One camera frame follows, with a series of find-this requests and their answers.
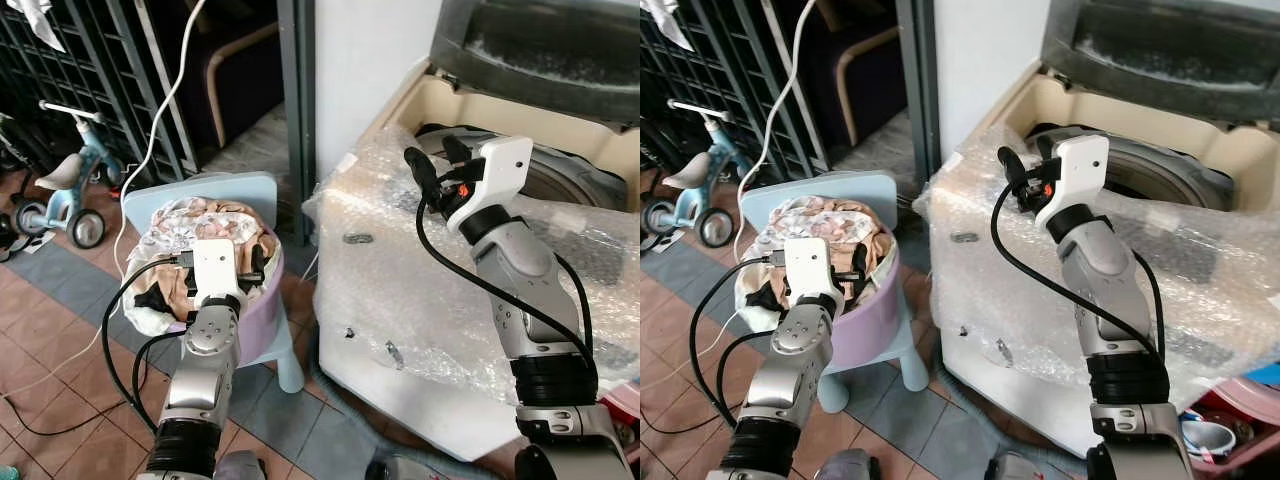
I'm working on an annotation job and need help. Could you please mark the pile of beige white clothes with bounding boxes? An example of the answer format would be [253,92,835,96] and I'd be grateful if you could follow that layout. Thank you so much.
[128,196,278,337]
[735,194,893,323]

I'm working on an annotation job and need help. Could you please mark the grey washing machine lid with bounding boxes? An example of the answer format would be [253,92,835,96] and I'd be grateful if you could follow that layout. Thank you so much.
[1040,0,1280,123]
[430,0,641,126]

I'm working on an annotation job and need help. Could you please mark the white top-loading washing machine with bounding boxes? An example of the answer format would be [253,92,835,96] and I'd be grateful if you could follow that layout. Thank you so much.
[915,0,1280,459]
[303,0,641,463]

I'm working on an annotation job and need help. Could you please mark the purple plastic basin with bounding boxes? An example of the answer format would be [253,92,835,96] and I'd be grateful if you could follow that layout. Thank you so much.
[128,200,287,369]
[733,200,903,383]

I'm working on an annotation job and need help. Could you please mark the light blue plastic chair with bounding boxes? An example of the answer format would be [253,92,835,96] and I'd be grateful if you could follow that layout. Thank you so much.
[740,171,930,414]
[121,171,307,394]

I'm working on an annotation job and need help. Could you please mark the black garment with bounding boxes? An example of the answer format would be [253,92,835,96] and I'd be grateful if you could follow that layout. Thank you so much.
[133,282,193,313]
[744,278,791,307]

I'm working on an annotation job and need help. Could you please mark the clear bubble wrap sheet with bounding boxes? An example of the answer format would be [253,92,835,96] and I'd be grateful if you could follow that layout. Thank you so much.
[302,125,641,406]
[913,125,1280,386]

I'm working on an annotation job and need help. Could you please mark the blue child tricycle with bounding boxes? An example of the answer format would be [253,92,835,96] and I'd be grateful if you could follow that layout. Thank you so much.
[640,97,747,250]
[0,99,127,251]

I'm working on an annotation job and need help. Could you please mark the dark chair with wooden armrest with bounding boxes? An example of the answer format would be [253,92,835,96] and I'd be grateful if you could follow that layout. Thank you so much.
[165,0,283,153]
[800,0,909,149]

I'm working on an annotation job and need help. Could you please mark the grey left robot foot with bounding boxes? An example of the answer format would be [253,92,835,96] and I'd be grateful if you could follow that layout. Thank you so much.
[814,449,883,480]
[214,450,268,480]

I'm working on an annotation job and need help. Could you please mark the grey robot foot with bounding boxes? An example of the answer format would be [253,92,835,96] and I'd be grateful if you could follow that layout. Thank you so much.
[984,451,1048,480]
[214,450,268,480]
[814,449,883,480]
[364,454,433,480]

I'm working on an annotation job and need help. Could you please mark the grey right robot foot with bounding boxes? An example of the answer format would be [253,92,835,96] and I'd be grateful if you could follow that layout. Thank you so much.
[984,451,1048,480]
[364,454,433,480]

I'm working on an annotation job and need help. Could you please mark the black metal grid gate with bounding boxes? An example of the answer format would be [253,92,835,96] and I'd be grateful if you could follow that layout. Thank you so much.
[0,0,196,186]
[640,0,809,183]

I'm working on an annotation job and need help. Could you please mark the white hanging cloth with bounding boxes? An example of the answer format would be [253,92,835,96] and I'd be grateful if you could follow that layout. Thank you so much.
[14,0,68,54]
[646,0,695,53]

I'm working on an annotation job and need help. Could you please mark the pink plastic basin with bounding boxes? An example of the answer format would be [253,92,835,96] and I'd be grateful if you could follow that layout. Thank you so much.
[598,383,641,473]
[1178,372,1280,477]

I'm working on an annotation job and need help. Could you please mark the white bowl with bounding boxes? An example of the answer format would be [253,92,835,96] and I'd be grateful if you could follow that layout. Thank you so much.
[1183,419,1239,459]

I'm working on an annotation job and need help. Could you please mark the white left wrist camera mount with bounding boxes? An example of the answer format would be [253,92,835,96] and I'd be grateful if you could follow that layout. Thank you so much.
[192,239,240,301]
[782,237,832,299]

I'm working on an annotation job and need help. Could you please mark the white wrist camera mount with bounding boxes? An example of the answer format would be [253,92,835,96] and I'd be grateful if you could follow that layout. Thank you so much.
[192,239,240,301]
[1033,134,1111,227]
[447,135,535,237]
[782,237,832,299]

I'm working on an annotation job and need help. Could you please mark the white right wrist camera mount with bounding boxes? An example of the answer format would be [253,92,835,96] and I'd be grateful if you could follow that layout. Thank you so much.
[1033,134,1111,227]
[447,135,535,237]

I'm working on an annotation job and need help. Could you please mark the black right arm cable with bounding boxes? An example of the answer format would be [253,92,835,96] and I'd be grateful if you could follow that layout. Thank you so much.
[990,185,1168,351]
[414,192,598,363]

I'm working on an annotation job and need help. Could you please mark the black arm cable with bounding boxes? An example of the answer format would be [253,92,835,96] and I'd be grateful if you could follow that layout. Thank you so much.
[688,250,787,431]
[990,185,1168,351]
[414,192,598,363]
[101,252,197,433]

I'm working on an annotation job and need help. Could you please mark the grey door frame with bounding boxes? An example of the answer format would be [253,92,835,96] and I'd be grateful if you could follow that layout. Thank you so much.
[895,0,942,201]
[277,0,318,247]

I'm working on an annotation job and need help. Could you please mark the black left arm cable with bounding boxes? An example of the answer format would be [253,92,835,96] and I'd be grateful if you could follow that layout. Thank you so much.
[101,252,197,433]
[688,250,787,431]

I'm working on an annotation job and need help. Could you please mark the white power cable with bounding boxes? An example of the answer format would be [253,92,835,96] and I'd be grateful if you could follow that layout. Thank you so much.
[640,0,821,396]
[0,0,208,399]

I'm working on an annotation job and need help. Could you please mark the thin black floor cable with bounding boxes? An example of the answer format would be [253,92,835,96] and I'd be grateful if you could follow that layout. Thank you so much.
[640,400,723,437]
[0,392,136,438]

